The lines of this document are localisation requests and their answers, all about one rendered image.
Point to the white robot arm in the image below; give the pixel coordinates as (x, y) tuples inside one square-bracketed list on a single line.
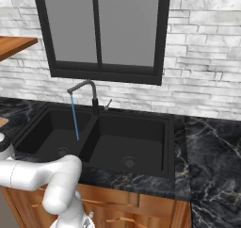
[(37, 175)]

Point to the black sink faucet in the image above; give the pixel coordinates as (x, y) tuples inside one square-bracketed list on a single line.
[(93, 95)]

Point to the black double sink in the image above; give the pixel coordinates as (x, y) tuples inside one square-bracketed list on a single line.
[(125, 143)]

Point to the wooden cutting board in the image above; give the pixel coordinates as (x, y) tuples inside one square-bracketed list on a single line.
[(2, 122)]

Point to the blue water stream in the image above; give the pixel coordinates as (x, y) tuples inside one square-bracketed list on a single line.
[(74, 118)]

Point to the black framed window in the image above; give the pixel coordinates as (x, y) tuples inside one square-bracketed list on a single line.
[(100, 30)]

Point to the wooden base cabinet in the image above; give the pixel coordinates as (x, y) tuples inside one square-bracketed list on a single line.
[(131, 208)]

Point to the wooden wall shelf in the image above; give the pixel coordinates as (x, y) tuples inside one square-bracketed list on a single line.
[(12, 46)]

